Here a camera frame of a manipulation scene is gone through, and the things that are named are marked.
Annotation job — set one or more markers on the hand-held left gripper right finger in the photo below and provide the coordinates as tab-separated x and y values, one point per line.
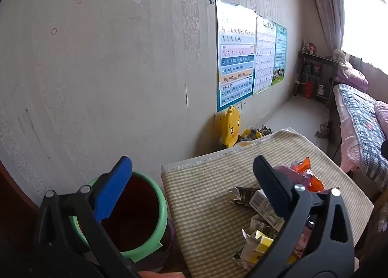
272	187

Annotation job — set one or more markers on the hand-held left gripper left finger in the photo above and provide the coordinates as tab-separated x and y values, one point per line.
113	187

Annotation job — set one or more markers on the green rimmed red trash bin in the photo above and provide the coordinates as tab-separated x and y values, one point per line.
136	211

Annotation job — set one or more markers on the white barcode box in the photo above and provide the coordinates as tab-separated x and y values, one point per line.
263	205

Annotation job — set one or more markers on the purple snack packet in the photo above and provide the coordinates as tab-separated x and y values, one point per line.
294	176

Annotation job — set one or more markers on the orange snack packet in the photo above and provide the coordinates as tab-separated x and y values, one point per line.
315	184

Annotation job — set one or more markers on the small yellow box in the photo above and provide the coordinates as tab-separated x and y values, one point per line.
263	241

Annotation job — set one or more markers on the yellow toy vehicle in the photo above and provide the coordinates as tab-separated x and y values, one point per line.
251	134

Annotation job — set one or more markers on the checked table mat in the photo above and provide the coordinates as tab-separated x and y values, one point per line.
206	193

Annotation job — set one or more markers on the yellow duck toy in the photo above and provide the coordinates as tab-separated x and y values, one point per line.
232	127

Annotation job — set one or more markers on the dark plastic bag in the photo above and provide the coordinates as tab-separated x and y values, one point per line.
169	235

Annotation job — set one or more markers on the pair of shoes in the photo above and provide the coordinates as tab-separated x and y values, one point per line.
322	129

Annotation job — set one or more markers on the red bag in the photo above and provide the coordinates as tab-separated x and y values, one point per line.
308	89

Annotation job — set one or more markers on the bed with patchwork quilt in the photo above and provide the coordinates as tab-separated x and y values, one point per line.
360	120

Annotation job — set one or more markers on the wooden chair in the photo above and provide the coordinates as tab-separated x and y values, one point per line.
382	205

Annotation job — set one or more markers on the pink pillow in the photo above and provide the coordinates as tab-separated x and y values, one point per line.
382	117

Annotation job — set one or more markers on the dark metal shelf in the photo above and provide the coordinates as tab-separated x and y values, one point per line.
321	62

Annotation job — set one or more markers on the purple pillow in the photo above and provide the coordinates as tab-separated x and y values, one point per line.
353	77

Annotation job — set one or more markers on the beige cloth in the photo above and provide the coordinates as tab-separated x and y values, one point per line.
342	58

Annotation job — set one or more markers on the patterned curtain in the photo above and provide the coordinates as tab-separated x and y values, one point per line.
326	1

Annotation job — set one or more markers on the window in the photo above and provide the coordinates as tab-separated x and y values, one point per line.
363	17

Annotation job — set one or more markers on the white wall socket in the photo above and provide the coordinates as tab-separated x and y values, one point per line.
239	108

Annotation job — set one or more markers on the blue letter wall poster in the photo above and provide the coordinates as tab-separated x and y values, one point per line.
236	62

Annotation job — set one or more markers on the white chart wall poster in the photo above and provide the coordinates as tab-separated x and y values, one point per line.
265	53

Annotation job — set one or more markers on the green chart wall poster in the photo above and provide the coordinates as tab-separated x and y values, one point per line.
280	50

